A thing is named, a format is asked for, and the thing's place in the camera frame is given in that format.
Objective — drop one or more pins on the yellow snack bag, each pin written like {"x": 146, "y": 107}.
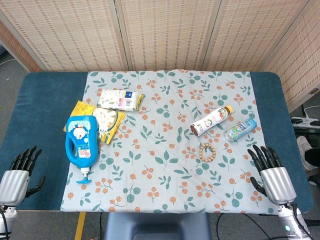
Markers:
{"x": 106, "y": 122}

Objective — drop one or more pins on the blue detergent bottle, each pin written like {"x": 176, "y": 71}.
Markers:
{"x": 80, "y": 143}

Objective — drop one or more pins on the white snack package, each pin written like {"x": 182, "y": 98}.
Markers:
{"x": 120, "y": 99}

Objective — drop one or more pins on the floral tablecloth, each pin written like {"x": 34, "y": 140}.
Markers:
{"x": 165, "y": 142}

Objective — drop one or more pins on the white sneaker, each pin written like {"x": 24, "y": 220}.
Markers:
{"x": 305, "y": 151}

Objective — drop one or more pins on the blue labelled drink bottle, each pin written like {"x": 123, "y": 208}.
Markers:
{"x": 241, "y": 129}

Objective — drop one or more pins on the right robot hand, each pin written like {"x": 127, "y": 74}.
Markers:
{"x": 277, "y": 180}

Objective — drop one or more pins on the bamboo folding screen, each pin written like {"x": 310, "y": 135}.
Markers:
{"x": 160, "y": 35}

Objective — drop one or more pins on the yellow floor tape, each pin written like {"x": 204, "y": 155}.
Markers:
{"x": 80, "y": 226}

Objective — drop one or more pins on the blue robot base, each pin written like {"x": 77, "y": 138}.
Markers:
{"x": 157, "y": 226}

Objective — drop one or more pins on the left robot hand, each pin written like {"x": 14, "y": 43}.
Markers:
{"x": 14, "y": 181}

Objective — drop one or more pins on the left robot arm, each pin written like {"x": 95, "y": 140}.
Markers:
{"x": 6, "y": 220}

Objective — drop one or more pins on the white drink bottle orange cap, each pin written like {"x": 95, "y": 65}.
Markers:
{"x": 211, "y": 120}

